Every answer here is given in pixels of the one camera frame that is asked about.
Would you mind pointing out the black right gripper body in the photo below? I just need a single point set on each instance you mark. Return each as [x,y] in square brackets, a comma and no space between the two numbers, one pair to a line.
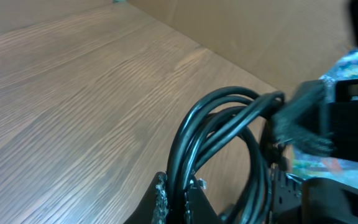
[343,120]

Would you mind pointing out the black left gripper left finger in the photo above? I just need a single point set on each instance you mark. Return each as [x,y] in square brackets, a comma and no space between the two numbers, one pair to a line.
[153,207]

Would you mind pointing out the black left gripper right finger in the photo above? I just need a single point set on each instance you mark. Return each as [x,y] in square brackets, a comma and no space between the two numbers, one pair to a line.
[198,210]

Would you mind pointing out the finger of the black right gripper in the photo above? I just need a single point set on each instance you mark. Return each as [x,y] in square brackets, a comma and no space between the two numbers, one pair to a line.
[309,143]
[305,116]

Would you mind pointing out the brown cardboard backdrop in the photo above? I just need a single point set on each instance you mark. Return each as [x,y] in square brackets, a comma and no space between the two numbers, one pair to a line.
[282,42]

